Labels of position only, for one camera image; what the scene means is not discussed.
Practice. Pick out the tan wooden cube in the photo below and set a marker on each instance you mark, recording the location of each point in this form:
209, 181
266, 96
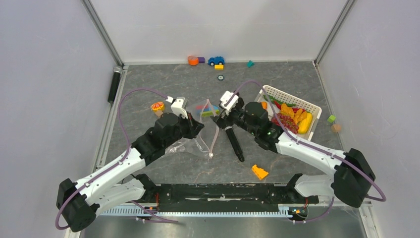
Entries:
336, 128
159, 113

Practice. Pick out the red grape bunch toy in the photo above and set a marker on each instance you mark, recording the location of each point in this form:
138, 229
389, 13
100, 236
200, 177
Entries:
288, 121

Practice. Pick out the green cube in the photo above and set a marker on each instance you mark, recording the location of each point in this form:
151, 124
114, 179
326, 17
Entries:
331, 119

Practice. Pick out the blue toy car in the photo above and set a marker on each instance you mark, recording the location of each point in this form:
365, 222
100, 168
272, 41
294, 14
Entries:
216, 61

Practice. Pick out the tan wooden cube right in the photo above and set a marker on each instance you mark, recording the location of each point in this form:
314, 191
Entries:
336, 128

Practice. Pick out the black microphone on table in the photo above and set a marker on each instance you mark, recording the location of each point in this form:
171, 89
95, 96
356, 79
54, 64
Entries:
234, 143

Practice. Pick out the black microphone at wall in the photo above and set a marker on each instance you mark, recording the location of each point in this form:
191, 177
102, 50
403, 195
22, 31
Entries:
117, 71

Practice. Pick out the white toothed cable rail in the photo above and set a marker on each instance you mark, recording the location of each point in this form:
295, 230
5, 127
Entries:
133, 210

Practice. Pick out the white perforated basket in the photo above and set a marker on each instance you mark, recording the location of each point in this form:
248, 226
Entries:
296, 102

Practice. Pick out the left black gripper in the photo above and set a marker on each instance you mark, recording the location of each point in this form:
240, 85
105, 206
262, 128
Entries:
193, 126

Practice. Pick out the orange yellow fruit toy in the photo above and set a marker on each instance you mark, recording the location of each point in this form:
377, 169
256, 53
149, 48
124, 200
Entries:
298, 115

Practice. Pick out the multicolour brick stack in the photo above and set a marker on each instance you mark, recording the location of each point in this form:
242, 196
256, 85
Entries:
207, 111

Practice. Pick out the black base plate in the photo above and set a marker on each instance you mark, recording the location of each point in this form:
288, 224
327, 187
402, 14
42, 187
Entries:
220, 197

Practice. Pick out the yellow brick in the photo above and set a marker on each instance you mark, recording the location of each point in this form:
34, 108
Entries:
219, 67

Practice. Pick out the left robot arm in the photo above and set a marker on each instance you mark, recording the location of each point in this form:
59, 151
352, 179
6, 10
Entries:
80, 202

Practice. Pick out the clear polka dot zip bag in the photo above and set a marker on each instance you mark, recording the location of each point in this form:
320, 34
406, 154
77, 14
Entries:
204, 131

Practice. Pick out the orange cheese wedge toy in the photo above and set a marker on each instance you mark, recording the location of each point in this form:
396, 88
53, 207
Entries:
259, 172

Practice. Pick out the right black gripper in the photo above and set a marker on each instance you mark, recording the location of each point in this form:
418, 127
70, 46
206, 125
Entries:
220, 120

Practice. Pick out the citrus slice toy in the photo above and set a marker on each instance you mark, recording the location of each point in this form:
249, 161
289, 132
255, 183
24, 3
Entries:
158, 106

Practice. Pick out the tan wooden cube left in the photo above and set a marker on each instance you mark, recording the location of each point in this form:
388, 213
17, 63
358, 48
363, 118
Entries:
159, 113

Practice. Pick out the teal block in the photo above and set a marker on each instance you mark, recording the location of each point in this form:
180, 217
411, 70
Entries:
250, 63

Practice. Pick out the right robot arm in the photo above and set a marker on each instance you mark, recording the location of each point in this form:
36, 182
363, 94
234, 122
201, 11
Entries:
347, 175

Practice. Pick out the yellow corn toy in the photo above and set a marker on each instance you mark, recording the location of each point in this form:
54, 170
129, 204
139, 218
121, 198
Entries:
305, 124

